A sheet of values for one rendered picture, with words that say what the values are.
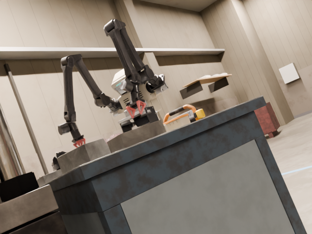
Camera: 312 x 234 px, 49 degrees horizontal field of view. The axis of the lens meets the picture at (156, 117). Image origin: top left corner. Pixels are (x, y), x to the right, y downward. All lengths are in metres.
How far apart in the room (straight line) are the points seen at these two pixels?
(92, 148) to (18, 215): 0.85
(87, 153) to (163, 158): 0.69
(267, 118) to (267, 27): 4.06
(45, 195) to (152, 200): 0.29
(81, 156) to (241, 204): 0.83
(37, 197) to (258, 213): 0.68
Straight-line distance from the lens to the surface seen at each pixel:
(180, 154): 1.01
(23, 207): 0.84
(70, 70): 2.42
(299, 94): 11.12
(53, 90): 5.42
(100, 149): 1.65
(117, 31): 2.25
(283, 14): 11.25
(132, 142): 1.33
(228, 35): 10.65
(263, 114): 8.06
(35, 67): 5.44
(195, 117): 2.73
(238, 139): 1.16
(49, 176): 1.99
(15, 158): 0.89
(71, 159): 1.72
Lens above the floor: 0.77
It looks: 5 degrees up
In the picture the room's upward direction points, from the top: 22 degrees counter-clockwise
